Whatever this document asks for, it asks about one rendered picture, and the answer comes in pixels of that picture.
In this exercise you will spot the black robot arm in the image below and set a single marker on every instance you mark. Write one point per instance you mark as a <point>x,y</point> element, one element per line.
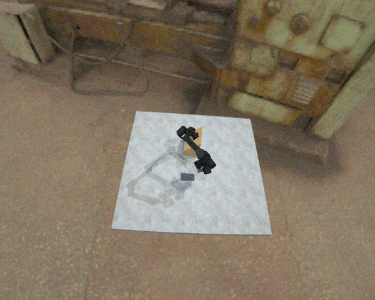
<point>203,156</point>

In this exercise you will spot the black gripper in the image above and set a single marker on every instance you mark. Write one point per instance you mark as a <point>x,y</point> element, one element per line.
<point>206,169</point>

